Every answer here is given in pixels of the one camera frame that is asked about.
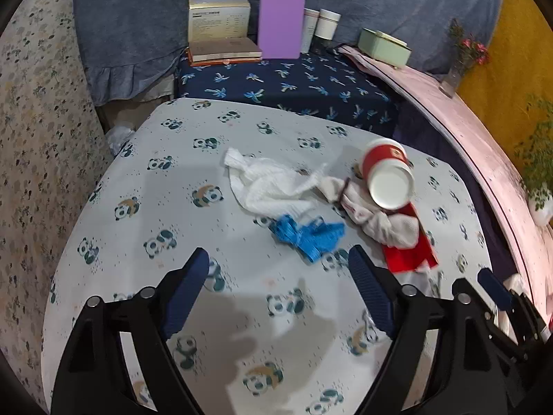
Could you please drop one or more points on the blue plastic wrapper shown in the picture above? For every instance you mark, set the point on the blue plastic wrapper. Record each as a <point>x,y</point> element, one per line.
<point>311,237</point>

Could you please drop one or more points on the gold box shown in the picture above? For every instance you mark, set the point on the gold box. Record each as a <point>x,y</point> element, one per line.
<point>218,19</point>

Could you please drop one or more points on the brown book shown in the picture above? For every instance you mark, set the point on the brown book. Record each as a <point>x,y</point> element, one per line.
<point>224,49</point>

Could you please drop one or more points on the panda print tablecloth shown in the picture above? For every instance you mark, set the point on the panda print tablecloth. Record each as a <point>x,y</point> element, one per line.
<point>151,207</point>

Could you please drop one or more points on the dark purple cloth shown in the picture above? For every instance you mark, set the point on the dark purple cloth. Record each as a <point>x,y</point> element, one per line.
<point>436,134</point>

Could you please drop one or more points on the grey cloth bundle black ties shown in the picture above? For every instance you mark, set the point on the grey cloth bundle black ties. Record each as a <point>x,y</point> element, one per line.
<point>380,224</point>

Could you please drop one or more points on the blue-grey blanket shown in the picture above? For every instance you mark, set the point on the blue-grey blanket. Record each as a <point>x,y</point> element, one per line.
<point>129,21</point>

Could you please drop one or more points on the white paper tissue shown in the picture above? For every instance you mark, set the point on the white paper tissue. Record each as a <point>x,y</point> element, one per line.
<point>263,190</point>

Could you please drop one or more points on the yellow cloth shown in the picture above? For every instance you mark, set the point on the yellow cloth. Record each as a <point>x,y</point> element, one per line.
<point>510,95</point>

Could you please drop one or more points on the glass vase with pink flowers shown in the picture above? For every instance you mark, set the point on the glass vase with pink flowers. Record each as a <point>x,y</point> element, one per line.
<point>453,78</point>

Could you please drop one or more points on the crumpled white plastic bag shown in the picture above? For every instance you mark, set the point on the crumpled white plastic bag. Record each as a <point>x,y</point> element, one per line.
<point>119,136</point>

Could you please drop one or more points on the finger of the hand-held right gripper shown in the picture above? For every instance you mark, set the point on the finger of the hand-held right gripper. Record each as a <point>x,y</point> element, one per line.
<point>492,285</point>

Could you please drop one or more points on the white jar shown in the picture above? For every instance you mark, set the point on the white jar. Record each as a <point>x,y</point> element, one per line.
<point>327,24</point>

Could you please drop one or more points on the floral print cloth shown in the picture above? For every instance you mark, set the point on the floral print cloth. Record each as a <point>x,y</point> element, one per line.
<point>39,138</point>

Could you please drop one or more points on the red paper cup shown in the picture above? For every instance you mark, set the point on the red paper cup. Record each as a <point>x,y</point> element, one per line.
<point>382,160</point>

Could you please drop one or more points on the purple box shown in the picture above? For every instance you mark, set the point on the purple box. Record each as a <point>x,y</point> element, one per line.
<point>281,26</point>

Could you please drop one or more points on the green plant in white pot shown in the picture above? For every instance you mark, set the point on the green plant in white pot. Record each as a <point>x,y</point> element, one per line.
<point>543,212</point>

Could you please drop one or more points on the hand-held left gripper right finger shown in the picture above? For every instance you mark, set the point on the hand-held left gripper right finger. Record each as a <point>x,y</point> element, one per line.
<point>371,287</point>

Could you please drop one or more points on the green tissue box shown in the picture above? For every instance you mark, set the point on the green tissue box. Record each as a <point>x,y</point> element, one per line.
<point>384,49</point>

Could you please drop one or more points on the pink cloth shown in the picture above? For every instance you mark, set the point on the pink cloth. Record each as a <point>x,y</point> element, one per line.
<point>475,138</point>

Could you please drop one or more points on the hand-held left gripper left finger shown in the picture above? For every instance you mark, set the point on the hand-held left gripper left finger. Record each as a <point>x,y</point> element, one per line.
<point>185,294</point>

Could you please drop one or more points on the red paper envelope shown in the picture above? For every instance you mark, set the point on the red paper envelope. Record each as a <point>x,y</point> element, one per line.
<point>410,255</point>

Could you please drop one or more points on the navy palm print cloth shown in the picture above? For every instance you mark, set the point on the navy palm print cloth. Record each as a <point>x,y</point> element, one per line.
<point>302,82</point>

